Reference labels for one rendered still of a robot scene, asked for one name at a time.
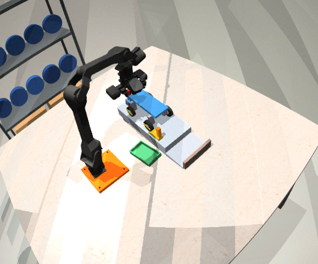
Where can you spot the green tray rim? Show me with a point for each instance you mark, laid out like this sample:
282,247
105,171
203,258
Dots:
145,162

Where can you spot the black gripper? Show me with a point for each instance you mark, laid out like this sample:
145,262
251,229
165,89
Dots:
115,92

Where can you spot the green tray floor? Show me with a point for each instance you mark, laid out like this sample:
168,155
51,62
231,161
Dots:
145,153

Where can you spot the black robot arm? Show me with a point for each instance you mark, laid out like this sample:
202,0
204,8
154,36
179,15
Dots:
76,99

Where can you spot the small blue-topped trolley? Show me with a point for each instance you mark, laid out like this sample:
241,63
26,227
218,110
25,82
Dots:
155,108

